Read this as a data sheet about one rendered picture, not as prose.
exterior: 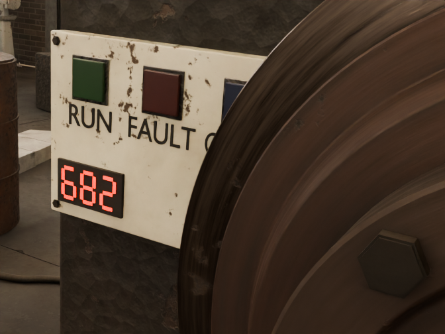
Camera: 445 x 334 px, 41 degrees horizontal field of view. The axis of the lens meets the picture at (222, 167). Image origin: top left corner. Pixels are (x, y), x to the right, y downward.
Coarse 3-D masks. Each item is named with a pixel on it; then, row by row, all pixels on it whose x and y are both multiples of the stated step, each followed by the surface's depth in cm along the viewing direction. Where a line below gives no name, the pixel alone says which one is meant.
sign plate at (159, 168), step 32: (64, 32) 56; (64, 64) 57; (128, 64) 53; (160, 64) 51; (192, 64) 50; (224, 64) 48; (256, 64) 47; (64, 96) 57; (128, 96) 54; (192, 96) 51; (64, 128) 58; (96, 128) 56; (128, 128) 54; (160, 128) 53; (192, 128) 51; (64, 160) 59; (96, 160) 57; (128, 160) 55; (160, 160) 54; (192, 160) 52; (64, 192) 60; (96, 192) 58; (128, 192) 56; (160, 192) 54; (128, 224) 57; (160, 224) 55
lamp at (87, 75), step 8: (80, 64) 55; (88, 64) 55; (96, 64) 54; (104, 64) 54; (80, 72) 55; (88, 72) 55; (96, 72) 54; (104, 72) 54; (80, 80) 55; (88, 80) 55; (96, 80) 55; (104, 80) 54; (72, 88) 56; (80, 88) 56; (88, 88) 55; (96, 88) 55; (104, 88) 55; (80, 96) 56; (88, 96) 55; (96, 96) 55; (104, 96) 55
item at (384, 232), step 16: (384, 240) 22; (400, 240) 22; (416, 240) 22; (368, 256) 22; (384, 256) 22; (400, 256) 22; (416, 256) 21; (368, 272) 22; (384, 272) 22; (400, 272) 22; (416, 272) 21; (384, 288) 22; (400, 288) 22
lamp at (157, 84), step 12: (144, 72) 52; (156, 72) 51; (144, 84) 52; (156, 84) 51; (168, 84) 51; (144, 96) 52; (156, 96) 52; (168, 96) 51; (144, 108) 53; (156, 108) 52; (168, 108) 51
